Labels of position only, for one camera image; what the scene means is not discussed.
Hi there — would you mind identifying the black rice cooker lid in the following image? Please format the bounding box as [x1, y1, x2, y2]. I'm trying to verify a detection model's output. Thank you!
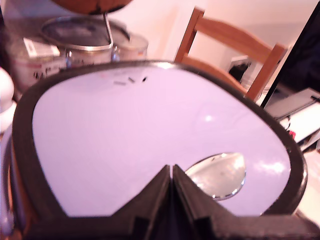
[11, 58, 309, 224]

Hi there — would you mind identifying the round metal tin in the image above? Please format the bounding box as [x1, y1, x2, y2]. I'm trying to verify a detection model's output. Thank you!
[117, 32, 150, 62]

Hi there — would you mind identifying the black flat panel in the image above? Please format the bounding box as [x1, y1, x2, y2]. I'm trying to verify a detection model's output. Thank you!
[262, 2, 320, 109]

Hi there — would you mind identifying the wooden chair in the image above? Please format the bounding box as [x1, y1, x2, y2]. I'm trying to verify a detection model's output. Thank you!
[173, 6, 288, 102]

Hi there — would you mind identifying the white paper stack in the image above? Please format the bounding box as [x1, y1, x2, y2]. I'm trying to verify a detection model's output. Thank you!
[264, 87, 320, 151]

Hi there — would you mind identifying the white rounded bottle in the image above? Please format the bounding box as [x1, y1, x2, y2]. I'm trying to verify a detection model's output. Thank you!
[0, 68, 17, 136]

